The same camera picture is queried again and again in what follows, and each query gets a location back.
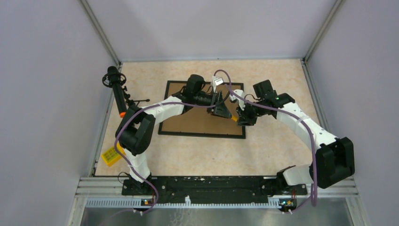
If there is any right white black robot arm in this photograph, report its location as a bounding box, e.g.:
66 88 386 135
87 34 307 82
230 80 355 194

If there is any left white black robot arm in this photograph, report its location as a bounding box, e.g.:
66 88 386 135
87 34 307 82
115 74 233 195

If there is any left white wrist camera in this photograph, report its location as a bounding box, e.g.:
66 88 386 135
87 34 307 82
211 75 224 93

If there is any black microphone orange tip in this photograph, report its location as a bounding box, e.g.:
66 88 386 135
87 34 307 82
102 66 127 118

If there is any white slotted cable duct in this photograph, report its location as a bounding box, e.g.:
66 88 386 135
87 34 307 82
85 197 281 209

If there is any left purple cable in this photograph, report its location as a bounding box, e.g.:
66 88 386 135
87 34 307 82
114 69 232 216

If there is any black picture frame brown backing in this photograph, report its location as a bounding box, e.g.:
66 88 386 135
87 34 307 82
158 80 247 139

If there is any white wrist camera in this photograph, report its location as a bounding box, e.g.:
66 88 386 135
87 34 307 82
229 89 246 111
211 75 224 93

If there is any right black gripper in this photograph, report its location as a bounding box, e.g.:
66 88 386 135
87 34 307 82
236 99 265 126

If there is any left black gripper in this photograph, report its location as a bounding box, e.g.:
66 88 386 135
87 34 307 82
193 90 231 118

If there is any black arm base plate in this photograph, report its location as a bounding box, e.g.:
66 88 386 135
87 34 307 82
122 176 308 197

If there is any yellow screw bit box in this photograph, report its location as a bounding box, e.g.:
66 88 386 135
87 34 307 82
101 147 122 167

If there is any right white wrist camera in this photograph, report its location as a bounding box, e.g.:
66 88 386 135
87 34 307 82
229 89 246 111

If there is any aluminium front rail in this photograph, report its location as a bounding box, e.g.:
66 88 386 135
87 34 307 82
74 176 359 198

